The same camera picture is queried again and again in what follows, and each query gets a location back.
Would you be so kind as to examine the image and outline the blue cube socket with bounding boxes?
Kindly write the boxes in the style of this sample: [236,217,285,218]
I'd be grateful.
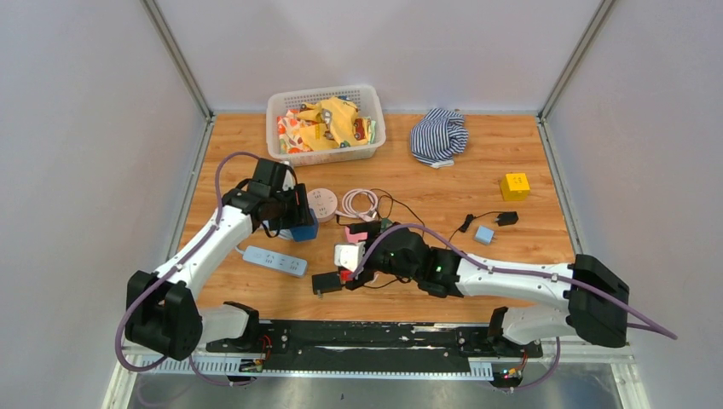
[290,209,319,242]

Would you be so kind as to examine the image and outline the coiled pink cable with plug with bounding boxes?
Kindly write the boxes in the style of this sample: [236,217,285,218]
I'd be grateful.
[336,188,380,223]

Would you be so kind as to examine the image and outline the light blue charger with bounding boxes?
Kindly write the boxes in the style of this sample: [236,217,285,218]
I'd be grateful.
[474,226,495,245]

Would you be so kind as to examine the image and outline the pink triangular power strip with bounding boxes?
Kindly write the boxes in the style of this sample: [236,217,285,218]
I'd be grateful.
[344,227,367,244]

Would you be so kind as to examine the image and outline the aluminium frame rail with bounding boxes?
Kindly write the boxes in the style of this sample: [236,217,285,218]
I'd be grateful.
[140,0,213,122]

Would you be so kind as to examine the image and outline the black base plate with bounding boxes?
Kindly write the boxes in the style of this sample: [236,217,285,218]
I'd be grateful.
[205,320,542,373]

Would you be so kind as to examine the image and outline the black power adapter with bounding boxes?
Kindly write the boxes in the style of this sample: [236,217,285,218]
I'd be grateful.
[311,272,344,298]

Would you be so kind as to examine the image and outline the yellow cube socket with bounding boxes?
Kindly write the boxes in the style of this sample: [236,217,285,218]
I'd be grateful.
[500,173,530,201]

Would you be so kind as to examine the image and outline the white power strip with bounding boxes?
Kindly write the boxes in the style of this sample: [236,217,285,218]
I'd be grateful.
[237,245,308,278]

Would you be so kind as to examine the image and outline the round pink power strip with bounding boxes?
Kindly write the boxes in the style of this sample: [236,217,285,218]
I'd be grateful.
[307,188,338,223]

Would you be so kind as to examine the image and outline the blue white striped cloth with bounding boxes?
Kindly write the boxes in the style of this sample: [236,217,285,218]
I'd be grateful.
[409,108,469,169]

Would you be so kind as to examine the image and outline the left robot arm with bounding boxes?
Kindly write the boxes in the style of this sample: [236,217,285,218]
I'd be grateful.
[115,158,314,361]

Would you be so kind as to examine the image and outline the bundled black cable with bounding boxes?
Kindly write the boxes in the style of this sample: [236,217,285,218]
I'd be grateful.
[446,211,498,244]

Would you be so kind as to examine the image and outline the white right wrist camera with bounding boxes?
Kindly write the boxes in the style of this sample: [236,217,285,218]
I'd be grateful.
[333,243,366,272]

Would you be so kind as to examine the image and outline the thin black adapter cable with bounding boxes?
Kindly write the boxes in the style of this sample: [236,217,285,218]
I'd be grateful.
[338,190,427,290]

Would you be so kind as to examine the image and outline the small black plug adapter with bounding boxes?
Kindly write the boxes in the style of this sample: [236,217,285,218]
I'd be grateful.
[495,211,519,227]

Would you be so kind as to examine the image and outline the yellow patterned clothes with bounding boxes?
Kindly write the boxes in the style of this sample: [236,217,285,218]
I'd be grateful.
[276,95,377,154]

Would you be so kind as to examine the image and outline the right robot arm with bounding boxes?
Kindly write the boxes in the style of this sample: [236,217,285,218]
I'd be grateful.
[333,224,629,356]

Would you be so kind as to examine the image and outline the white plastic basket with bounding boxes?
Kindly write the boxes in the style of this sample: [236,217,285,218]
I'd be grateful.
[266,85,386,166]

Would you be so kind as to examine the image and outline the dark green adapter plug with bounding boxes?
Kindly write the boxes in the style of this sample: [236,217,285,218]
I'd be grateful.
[379,218,394,233]

